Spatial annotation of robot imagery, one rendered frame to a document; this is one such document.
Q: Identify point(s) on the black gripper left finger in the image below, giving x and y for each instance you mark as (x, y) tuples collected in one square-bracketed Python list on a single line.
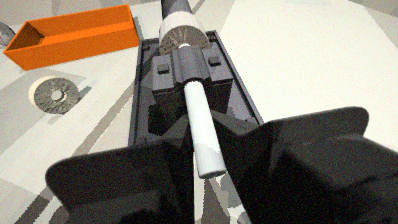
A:
[(166, 165)]

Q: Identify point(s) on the grey metal shaft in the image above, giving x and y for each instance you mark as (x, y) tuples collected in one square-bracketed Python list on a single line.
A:
[(209, 158)]

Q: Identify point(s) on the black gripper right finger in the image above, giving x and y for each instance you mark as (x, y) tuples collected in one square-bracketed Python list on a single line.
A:
[(252, 153)]

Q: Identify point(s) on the orange open-top tray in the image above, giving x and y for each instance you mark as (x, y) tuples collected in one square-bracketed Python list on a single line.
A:
[(53, 40)]

